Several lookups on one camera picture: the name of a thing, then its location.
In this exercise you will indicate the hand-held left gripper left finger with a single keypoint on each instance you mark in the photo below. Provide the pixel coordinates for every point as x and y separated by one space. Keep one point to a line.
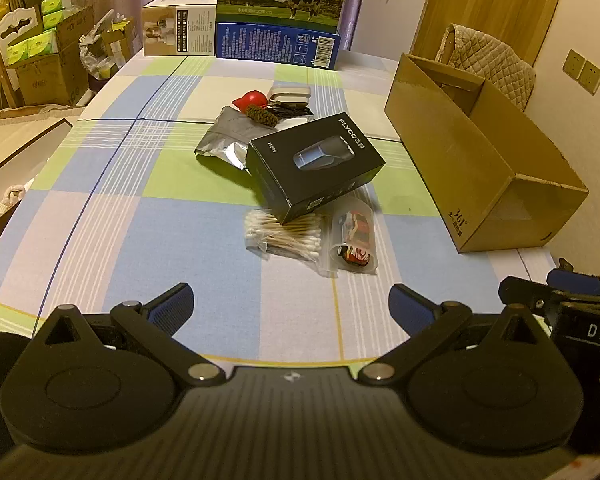
172 306

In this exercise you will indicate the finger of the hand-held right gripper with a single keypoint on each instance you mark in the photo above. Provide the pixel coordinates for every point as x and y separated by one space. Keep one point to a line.
525 292
575 282

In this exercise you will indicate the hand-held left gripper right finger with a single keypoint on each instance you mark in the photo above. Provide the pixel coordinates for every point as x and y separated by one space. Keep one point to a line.
410 309

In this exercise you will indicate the clear bag with toy car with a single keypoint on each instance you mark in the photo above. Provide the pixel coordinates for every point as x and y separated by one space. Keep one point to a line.
352 240

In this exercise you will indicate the bag of cotton swabs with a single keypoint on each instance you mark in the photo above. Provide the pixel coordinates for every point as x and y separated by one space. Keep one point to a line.
275 237

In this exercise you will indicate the black shaver box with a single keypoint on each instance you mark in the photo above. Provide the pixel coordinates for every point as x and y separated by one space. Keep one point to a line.
310 170

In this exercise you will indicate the silver foil bag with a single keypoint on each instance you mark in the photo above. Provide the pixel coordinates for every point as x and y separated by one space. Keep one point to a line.
230 130

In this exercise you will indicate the red heart-shaped object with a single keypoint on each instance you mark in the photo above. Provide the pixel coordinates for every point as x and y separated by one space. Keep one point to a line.
254 98

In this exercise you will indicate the beige plastic case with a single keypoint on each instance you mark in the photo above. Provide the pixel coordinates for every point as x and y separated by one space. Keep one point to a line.
290 94

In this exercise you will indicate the open dark gift box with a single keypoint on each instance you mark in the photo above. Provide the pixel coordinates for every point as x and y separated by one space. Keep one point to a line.
25 160

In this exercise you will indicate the beige quilted cover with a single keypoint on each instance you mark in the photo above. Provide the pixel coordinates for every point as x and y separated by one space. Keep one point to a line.
500 70

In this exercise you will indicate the brown cardboard storage box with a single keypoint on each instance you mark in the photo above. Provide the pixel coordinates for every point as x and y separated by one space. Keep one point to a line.
50 80

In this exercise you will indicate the crumpled clear plastic bag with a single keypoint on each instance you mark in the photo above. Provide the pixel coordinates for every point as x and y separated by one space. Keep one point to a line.
95 45

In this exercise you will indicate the white product box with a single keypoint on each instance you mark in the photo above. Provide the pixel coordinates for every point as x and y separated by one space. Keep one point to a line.
190 30

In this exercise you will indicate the blue printed box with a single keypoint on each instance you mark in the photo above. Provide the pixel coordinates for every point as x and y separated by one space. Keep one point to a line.
260 42

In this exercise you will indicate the stack of green tissue packs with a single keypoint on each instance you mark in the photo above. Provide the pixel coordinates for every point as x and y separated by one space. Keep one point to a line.
27 50

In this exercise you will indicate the wooden door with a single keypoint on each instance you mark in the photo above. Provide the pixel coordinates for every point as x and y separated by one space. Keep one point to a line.
480 0

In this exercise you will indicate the white carved wooden board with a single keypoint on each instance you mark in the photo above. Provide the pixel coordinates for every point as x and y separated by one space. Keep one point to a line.
17 22

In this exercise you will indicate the beige wall socket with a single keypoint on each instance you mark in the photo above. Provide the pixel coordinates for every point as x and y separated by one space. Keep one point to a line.
574 65
592 78

